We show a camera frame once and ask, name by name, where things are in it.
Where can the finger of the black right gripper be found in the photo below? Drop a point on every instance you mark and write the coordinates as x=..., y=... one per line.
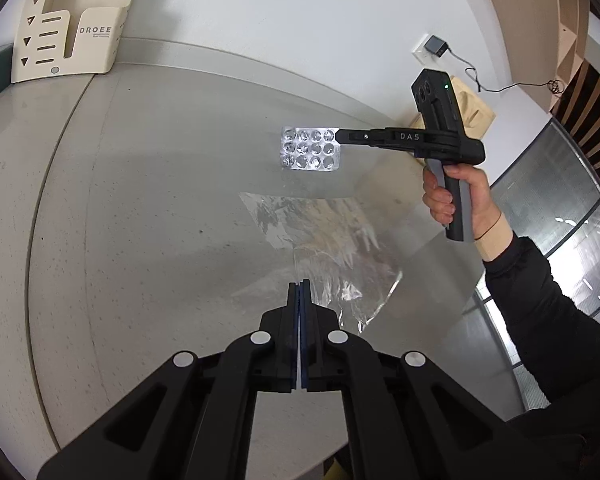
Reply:
x=372, y=137

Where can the silver pill blister pack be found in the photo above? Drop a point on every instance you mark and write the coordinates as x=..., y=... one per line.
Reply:
x=310, y=149

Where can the clear cellophane sheet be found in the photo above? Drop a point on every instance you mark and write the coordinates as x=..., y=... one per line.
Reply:
x=330, y=243

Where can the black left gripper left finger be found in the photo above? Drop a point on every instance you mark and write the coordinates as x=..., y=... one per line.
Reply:
x=192, y=417

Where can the white adapter wall socket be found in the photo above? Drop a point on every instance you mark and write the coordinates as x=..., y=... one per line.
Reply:
x=420, y=49

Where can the black sleeved right forearm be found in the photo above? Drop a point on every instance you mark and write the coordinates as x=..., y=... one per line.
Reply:
x=557, y=343

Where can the person's right hand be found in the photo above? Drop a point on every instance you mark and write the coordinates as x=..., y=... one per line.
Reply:
x=484, y=212

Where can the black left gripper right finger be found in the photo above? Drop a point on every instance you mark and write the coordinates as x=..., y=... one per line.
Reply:
x=406, y=418

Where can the wooden wall cabinet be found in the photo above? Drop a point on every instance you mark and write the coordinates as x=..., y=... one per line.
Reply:
x=529, y=42

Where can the beige knife holder rack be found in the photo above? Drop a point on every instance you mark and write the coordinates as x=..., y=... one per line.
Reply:
x=67, y=37

